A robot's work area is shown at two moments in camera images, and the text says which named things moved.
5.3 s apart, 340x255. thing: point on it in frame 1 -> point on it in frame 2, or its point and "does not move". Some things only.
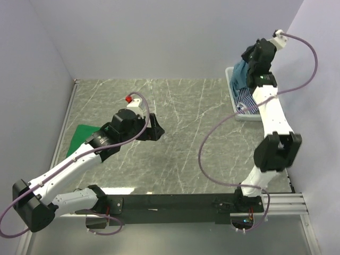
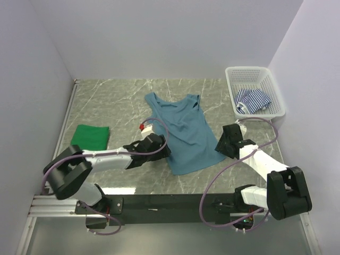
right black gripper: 244,55 -> 220,146
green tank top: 79,137 does not move
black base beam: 159,209 does not move
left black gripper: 156,129 -> 167,153
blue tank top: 238,80 -> 191,144
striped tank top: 245,102 does not move
